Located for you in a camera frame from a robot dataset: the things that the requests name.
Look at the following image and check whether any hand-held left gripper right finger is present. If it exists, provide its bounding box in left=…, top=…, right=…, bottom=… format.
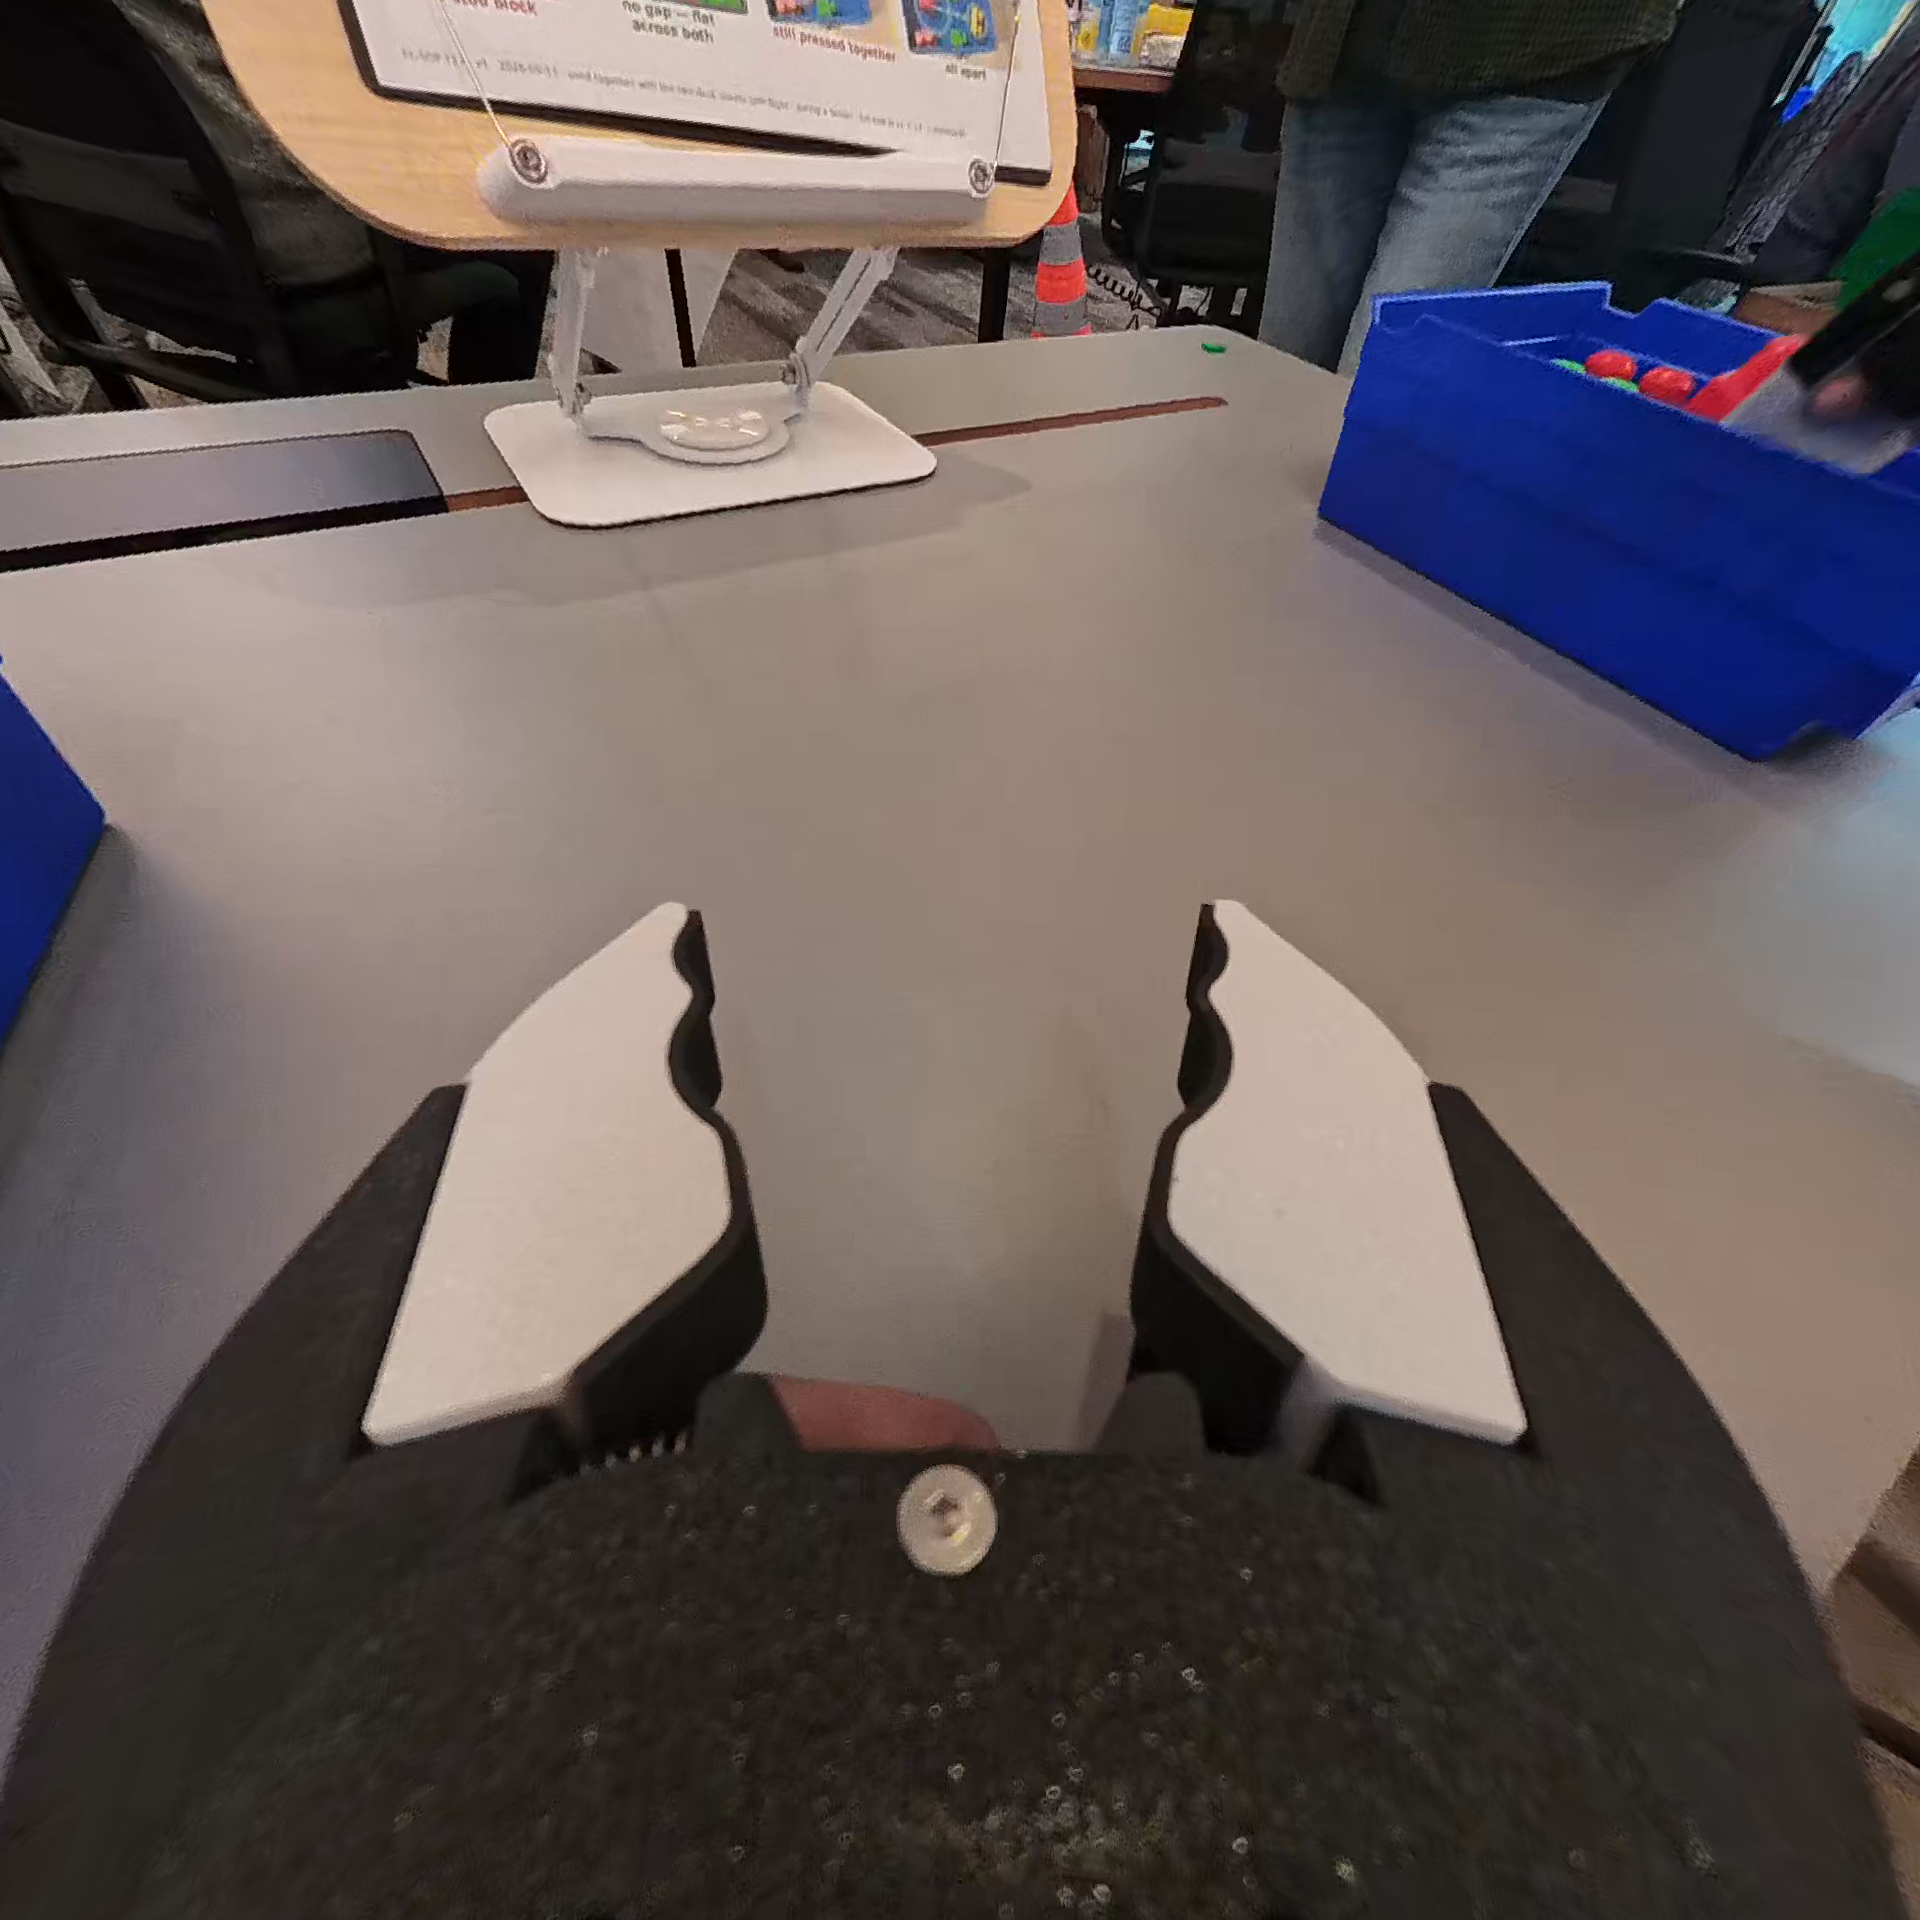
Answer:
left=1132, top=902, right=1534, bottom=1459

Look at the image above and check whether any black office chair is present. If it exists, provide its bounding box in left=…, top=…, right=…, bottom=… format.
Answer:
left=0, top=0, right=557, bottom=391

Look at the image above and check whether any printed instruction sheet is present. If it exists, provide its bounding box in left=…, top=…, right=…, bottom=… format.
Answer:
left=346, top=0, right=1058, bottom=181

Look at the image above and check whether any white book stand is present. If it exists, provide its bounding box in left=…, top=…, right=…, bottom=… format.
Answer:
left=480, top=137, right=999, bottom=531

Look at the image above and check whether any blue plastic bin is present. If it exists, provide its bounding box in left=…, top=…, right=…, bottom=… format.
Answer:
left=1322, top=286, right=1920, bottom=759
left=0, top=675, right=111, bottom=1037

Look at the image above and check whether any wooden display board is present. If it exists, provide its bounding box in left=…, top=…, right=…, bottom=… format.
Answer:
left=205, top=0, right=1083, bottom=252

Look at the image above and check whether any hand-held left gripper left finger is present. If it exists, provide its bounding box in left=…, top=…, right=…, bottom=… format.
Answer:
left=356, top=907, right=766, bottom=1459

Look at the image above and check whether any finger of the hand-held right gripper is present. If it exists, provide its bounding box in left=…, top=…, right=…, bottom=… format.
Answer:
left=1725, top=360, right=1920, bottom=483

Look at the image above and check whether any black flat panel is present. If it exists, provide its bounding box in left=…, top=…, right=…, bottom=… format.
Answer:
left=0, top=432, right=452, bottom=566

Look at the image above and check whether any red two-stud toy block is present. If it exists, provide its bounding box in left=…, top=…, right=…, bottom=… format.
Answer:
left=1697, top=337, right=1806, bottom=415

